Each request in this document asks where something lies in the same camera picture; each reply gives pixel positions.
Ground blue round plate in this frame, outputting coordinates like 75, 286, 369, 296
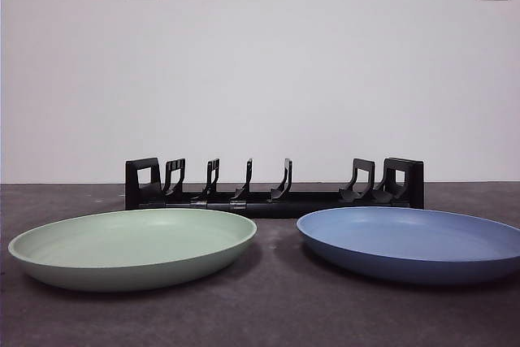
295, 206, 520, 286

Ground green round plate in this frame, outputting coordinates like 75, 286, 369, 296
6, 207, 258, 293

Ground black plastic plate rack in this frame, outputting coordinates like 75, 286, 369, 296
124, 156, 426, 220

